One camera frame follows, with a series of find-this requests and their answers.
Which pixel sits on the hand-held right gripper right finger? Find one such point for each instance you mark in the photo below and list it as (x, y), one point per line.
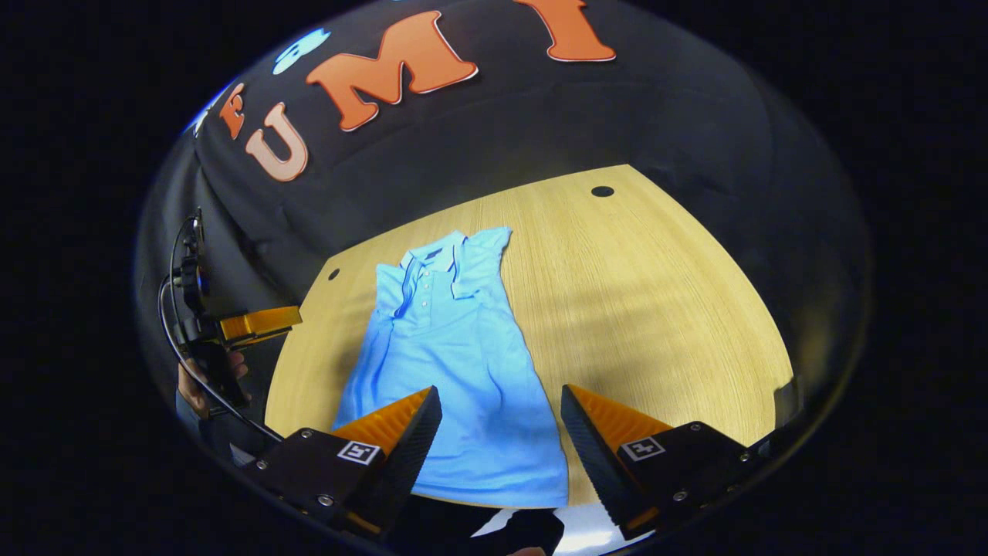
(598, 463)

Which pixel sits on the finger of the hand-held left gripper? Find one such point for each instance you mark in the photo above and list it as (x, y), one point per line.
(258, 324)

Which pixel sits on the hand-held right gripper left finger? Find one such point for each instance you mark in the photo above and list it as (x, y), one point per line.
(409, 455)

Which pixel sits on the light blue T-shirt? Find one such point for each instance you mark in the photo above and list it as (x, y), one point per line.
(455, 371)

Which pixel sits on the person's dark clothing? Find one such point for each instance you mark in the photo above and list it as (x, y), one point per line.
(463, 533)

